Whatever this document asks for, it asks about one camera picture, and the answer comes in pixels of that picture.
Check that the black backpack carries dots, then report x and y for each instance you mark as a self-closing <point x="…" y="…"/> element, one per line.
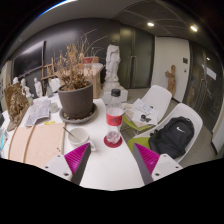
<point x="171" y="136"/>

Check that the white statue pedestal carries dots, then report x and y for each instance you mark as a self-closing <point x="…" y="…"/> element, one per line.
<point x="113" y="91"/>

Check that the black wall switch panel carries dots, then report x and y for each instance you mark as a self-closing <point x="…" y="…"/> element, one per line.
<point x="185" y="60"/>

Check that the small yellow card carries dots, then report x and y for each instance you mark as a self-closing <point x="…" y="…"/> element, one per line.
<point x="49" y="123"/>

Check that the small white bust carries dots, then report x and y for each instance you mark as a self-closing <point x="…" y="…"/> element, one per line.
<point x="15" y="80"/>

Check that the small pale cup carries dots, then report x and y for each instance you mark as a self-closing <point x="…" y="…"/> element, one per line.
<point x="54" y="107"/>

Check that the flat round red coaster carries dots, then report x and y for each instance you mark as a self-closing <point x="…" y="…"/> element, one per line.
<point x="107" y="144"/>

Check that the large white ceiling light panel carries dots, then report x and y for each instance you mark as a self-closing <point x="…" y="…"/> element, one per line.
<point x="56" y="5"/>

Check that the stack of white papers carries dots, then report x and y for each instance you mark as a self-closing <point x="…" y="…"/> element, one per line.
<point x="38" y="111"/>

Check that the wooden easel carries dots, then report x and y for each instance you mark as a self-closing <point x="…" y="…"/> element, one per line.
<point x="48" y="75"/>

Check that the clear red-labelled drink bottle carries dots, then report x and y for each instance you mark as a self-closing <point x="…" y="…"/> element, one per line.
<point x="114" y="116"/>

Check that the tall white robed statue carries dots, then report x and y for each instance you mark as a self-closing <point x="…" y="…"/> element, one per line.
<point x="112" y="63"/>

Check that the brown wooden figure sculpture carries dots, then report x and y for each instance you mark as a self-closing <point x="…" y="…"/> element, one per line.
<point x="171" y="80"/>

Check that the teal printed booklet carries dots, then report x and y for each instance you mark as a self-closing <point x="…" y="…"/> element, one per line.
<point x="2" y="138"/>

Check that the beige cabinet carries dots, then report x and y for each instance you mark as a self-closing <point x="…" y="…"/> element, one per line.
<point x="5" y="75"/>

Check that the recessed ceiling lights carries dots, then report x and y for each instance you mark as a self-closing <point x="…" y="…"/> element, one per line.
<point x="150" y="24"/>

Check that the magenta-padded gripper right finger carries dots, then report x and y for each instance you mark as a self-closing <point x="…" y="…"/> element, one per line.
<point x="148" y="160"/>

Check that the black wall screen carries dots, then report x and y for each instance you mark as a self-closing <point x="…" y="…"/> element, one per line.
<point x="28" y="60"/>

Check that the green seat cushion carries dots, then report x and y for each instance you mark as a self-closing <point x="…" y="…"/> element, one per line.
<point x="131" y="124"/>
<point x="138" y="143"/>

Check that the beige wooden-framed board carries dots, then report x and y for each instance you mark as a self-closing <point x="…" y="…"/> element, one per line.
<point x="40" y="143"/>

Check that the brown cardboard box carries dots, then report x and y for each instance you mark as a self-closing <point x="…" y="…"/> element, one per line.
<point x="96" y="81"/>

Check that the pile of printed papers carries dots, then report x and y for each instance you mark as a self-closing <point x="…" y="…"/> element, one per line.
<point x="143" y="108"/>

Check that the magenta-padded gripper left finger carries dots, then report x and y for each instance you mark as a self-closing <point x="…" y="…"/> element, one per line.
<point x="75" y="160"/>

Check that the thin metal spoon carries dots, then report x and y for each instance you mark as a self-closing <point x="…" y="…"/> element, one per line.
<point x="70" y="133"/>

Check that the white ceramic cup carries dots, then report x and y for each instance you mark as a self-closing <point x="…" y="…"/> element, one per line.
<point x="81" y="135"/>

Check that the golden carved relief sculpture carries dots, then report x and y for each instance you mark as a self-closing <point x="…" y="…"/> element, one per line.
<point x="16" y="105"/>

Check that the dark double door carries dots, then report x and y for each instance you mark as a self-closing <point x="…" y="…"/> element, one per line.
<point x="136" y="58"/>

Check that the grey round plant saucer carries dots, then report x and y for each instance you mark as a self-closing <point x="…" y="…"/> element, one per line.
<point x="78" y="120"/>

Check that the small white figurine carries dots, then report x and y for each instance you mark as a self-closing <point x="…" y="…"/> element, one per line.
<point x="38" y="87"/>
<point x="25" y="88"/>

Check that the dried plant in grey pot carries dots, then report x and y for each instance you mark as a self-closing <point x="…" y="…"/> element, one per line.
<point x="76" y="101"/>

